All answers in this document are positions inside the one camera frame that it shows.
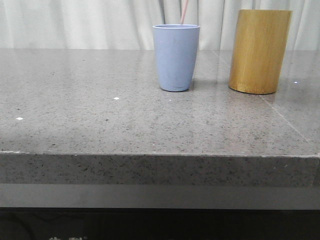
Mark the blue plastic cup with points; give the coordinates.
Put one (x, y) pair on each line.
(175, 48)

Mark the pink chopstick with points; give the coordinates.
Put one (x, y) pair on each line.
(184, 10)

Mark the bamboo wooden cup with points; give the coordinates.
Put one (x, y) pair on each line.
(259, 48)

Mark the white grey curtain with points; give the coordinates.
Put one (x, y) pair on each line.
(127, 24)

